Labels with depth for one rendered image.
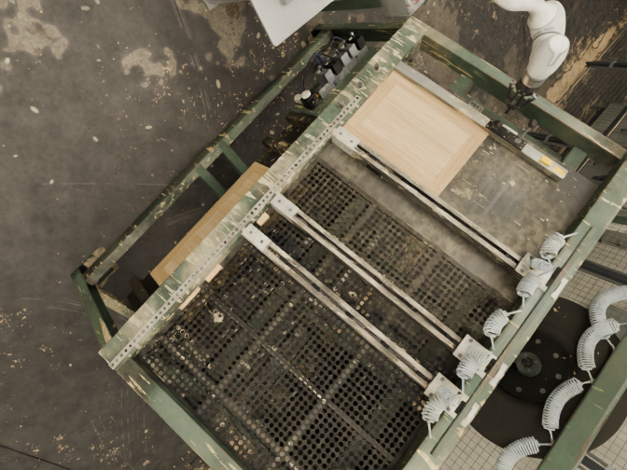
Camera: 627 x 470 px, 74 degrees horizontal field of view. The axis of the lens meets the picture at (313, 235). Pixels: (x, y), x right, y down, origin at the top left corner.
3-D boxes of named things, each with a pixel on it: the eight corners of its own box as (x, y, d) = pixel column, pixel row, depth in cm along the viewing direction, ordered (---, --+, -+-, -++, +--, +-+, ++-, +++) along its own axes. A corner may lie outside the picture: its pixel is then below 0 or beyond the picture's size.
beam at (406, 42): (408, 30, 224) (411, 14, 213) (426, 41, 222) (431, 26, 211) (109, 352, 185) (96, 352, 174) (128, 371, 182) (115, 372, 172)
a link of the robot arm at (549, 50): (551, 83, 158) (553, 54, 162) (575, 56, 143) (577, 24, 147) (522, 79, 159) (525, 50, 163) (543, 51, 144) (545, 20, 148)
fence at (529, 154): (399, 65, 211) (400, 60, 208) (564, 174, 192) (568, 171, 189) (393, 72, 211) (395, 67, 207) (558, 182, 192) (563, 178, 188)
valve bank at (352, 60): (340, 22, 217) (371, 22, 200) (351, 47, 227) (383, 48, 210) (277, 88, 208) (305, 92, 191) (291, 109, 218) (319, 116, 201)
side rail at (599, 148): (425, 41, 222) (430, 26, 211) (612, 160, 200) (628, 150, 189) (419, 48, 221) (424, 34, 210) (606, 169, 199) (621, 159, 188)
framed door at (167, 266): (257, 163, 254) (255, 161, 253) (310, 187, 215) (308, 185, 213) (152, 275, 238) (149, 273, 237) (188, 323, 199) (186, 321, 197)
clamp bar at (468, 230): (341, 130, 203) (343, 102, 180) (554, 284, 179) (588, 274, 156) (328, 145, 201) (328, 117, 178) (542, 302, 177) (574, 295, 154)
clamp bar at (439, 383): (256, 224, 192) (245, 207, 169) (470, 402, 168) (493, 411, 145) (242, 241, 190) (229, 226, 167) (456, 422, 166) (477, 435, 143)
